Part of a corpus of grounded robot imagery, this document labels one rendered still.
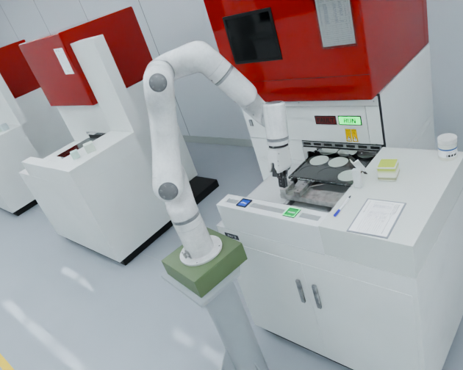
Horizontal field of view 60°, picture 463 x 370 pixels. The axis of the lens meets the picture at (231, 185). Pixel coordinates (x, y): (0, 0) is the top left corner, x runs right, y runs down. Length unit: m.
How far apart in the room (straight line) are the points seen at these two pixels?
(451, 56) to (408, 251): 2.16
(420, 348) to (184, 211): 1.05
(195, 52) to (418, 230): 0.95
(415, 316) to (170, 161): 1.06
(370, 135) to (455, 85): 1.53
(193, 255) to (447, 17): 2.44
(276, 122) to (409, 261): 0.66
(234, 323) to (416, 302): 0.79
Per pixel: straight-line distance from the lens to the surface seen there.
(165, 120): 1.43
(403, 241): 1.45
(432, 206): 1.60
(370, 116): 1.97
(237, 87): 1.42
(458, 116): 3.55
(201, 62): 1.39
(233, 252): 1.67
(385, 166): 1.73
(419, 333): 1.75
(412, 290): 1.58
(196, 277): 1.62
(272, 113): 1.48
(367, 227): 1.52
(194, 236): 1.63
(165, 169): 1.46
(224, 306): 1.85
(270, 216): 1.69
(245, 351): 2.07
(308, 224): 1.60
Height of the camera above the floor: 1.91
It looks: 28 degrees down
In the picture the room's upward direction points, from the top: 19 degrees counter-clockwise
